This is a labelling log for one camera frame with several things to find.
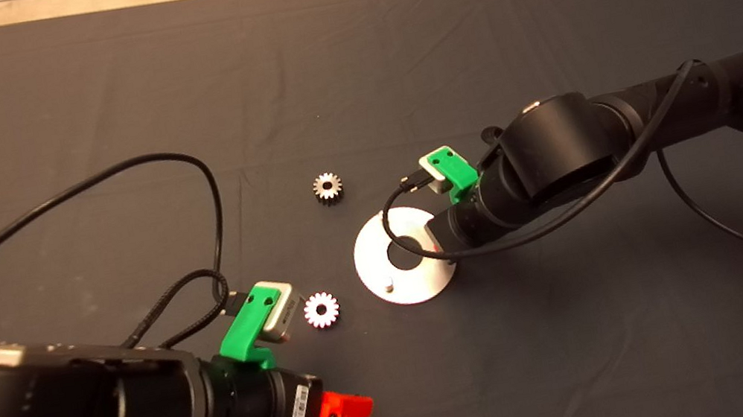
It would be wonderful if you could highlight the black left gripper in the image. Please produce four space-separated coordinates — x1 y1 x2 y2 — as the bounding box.
195 332 377 417

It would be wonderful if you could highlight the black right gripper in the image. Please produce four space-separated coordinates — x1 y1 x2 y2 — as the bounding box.
420 177 515 263

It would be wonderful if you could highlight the round metal carrier plate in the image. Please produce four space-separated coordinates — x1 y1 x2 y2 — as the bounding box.
346 199 462 313

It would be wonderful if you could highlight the steel planetary gear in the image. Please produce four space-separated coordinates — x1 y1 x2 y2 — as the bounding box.
301 289 343 332
310 170 346 207

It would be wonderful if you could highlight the dark grey table cloth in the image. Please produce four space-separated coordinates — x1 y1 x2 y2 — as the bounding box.
0 0 743 417

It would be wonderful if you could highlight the silver right camera box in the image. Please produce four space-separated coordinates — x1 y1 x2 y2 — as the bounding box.
418 153 453 198

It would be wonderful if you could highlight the silver camera box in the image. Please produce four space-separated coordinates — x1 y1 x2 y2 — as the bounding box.
418 153 453 198
256 275 309 344

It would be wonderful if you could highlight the green right camera mount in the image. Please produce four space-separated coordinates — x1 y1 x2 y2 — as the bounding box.
418 141 484 209

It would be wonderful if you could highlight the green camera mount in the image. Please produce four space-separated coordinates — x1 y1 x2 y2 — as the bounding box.
418 141 484 209
211 282 293 376

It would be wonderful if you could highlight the silver left camera box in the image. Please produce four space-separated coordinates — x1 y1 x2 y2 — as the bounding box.
256 275 309 344

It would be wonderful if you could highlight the green left camera mount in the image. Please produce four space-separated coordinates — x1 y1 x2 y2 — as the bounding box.
211 282 293 376

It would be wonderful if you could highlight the braided black cable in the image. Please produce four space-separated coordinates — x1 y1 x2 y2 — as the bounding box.
112 261 255 354

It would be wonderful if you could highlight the smooth black cable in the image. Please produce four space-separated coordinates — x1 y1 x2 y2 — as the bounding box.
0 143 239 343

